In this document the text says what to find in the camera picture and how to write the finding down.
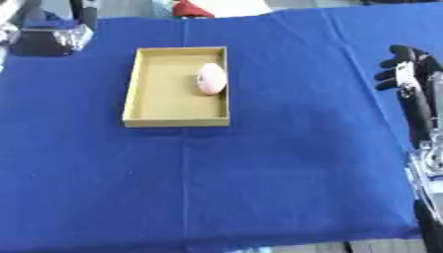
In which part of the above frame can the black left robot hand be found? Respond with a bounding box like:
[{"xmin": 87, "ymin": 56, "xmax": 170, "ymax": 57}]
[{"xmin": 8, "ymin": 0, "xmax": 101, "ymax": 57}]

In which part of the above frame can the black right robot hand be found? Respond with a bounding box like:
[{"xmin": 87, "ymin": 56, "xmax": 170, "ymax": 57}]
[{"xmin": 372, "ymin": 43, "xmax": 443, "ymax": 150}]

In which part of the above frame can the tan cardboard box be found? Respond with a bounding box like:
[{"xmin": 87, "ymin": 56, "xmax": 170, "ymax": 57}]
[{"xmin": 121, "ymin": 45, "xmax": 232, "ymax": 128}]

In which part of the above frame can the red object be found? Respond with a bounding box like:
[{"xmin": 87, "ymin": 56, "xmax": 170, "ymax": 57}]
[{"xmin": 171, "ymin": 0, "xmax": 217, "ymax": 19}]

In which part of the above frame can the pink oval toy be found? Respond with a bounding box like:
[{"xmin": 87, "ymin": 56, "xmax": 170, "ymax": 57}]
[{"xmin": 195, "ymin": 62, "xmax": 228, "ymax": 97}]

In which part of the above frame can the white object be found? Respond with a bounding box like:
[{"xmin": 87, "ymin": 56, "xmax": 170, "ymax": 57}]
[{"xmin": 204, "ymin": 0, "xmax": 274, "ymax": 18}]

